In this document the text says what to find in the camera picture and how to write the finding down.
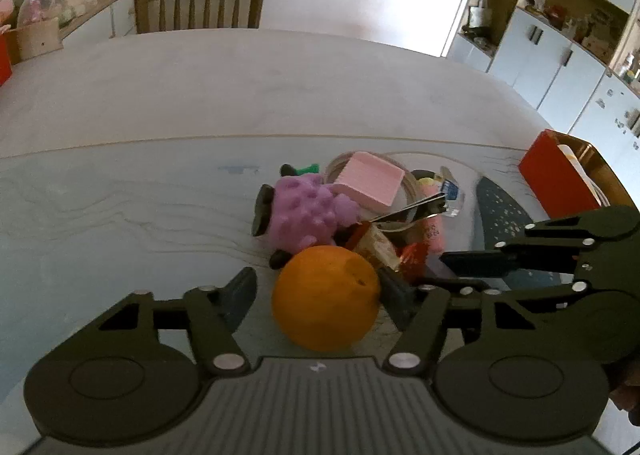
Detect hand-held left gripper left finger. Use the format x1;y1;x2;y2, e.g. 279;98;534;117
97;266;259;377

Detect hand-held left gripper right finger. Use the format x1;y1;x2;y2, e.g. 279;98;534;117
378;267;538;378

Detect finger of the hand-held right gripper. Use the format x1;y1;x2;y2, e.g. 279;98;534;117
439;210;607;281
451;279;590;318

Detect orange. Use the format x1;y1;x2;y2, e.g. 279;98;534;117
271;245;382;353

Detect round wooden-rim dish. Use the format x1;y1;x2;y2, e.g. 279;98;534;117
325;151;427;232

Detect red box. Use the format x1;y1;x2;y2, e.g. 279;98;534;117
517;129;639;222

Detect pink ribbed tray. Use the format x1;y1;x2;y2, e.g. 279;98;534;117
334;151;407;210

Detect red candy wrapper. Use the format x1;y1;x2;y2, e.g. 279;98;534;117
397;242;431;281

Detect pink wrapped packet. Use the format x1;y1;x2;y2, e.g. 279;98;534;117
413;177;449;254

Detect small brown carton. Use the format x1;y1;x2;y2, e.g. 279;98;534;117
352;224;401;269

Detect dark speckled mat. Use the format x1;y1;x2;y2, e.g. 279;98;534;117
475;176;568;287

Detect small clear bottle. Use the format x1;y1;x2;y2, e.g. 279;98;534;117
439;166;467;219

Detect purple spiky toy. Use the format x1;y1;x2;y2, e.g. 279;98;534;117
270;174;362;254

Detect white item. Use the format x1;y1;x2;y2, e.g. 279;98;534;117
557;144;609;206

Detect small silver bag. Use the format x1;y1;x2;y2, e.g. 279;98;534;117
467;5;494;32

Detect wooden sideboard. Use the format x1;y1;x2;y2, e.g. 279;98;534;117
0;0;146;81

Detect white wall cabinet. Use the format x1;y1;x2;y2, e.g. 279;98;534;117
446;0;640;186

